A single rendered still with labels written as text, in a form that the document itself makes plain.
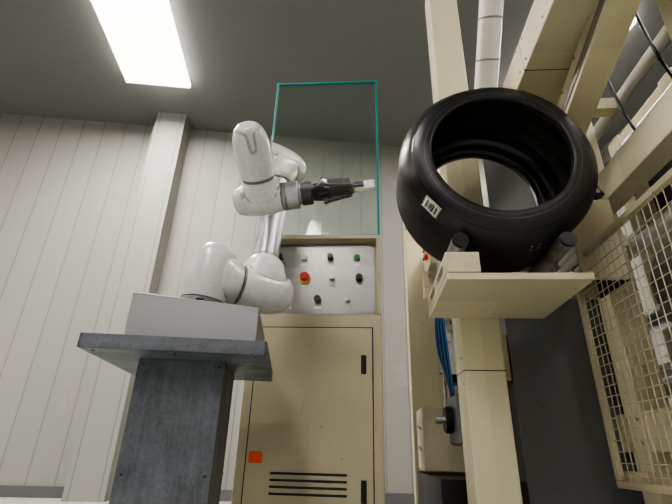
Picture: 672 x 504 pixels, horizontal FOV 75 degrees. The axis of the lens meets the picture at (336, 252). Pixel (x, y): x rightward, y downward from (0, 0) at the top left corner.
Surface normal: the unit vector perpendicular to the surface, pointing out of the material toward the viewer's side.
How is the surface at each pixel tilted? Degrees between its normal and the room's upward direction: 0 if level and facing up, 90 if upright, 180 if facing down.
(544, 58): 180
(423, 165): 92
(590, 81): 162
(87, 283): 90
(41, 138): 90
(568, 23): 180
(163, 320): 90
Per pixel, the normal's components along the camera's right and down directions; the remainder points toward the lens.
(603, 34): -0.04, 0.73
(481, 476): -0.07, -0.42
